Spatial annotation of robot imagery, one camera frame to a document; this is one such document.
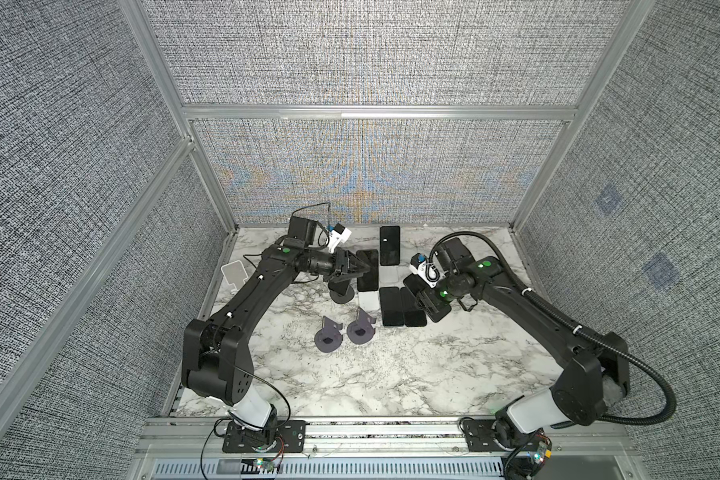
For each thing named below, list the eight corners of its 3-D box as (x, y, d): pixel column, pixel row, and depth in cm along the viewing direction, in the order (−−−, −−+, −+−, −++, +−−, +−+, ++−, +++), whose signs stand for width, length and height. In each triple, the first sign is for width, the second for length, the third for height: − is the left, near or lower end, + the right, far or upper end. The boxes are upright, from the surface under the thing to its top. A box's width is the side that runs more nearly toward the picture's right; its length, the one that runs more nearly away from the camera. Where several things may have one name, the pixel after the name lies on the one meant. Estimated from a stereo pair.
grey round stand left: (313, 349, 90) (311, 342, 86) (324, 323, 95) (323, 315, 91) (336, 356, 89) (335, 349, 85) (346, 329, 94) (345, 322, 90)
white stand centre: (358, 310, 97) (358, 303, 94) (358, 298, 100) (358, 291, 97) (379, 310, 97) (380, 303, 94) (378, 298, 100) (379, 291, 97)
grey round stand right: (346, 339, 92) (345, 330, 87) (358, 316, 97) (358, 307, 92) (367, 348, 90) (367, 340, 85) (378, 325, 95) (379, 316, 90)
